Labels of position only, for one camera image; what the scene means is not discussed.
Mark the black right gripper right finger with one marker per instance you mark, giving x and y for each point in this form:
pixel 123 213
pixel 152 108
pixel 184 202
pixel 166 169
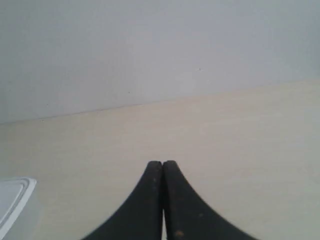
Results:
pixel 187 216

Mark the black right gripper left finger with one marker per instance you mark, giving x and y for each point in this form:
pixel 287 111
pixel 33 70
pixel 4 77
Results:
pixel 140 217

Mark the white lidded plastic container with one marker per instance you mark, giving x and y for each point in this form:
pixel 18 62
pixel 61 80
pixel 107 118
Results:
pixel 19 208

